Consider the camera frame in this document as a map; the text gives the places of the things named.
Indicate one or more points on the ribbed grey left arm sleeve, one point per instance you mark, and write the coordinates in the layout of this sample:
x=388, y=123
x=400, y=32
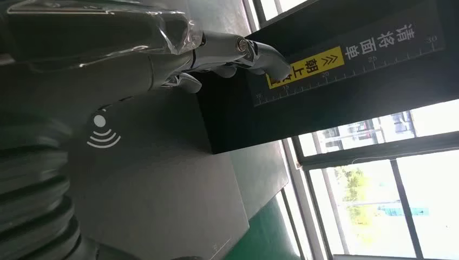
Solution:
x=32, y=193

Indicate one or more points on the yellow arrow sticker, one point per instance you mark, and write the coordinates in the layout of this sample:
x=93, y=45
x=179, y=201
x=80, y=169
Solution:
x=308, y=68

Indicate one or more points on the dark framed window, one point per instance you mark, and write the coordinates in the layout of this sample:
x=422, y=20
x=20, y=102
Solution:
x=358, y=201

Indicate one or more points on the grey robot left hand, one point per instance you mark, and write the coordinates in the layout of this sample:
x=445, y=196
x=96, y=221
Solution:
x=89, y=68

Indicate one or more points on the grey scanner plate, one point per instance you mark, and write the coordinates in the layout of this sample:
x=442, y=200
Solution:
x=154, y=186

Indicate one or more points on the black ruler label strip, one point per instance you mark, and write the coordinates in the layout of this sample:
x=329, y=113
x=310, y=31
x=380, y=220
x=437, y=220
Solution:
x=391, y=46

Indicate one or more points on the black inbound machine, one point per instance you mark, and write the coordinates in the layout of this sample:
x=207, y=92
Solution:
x=358, y=100

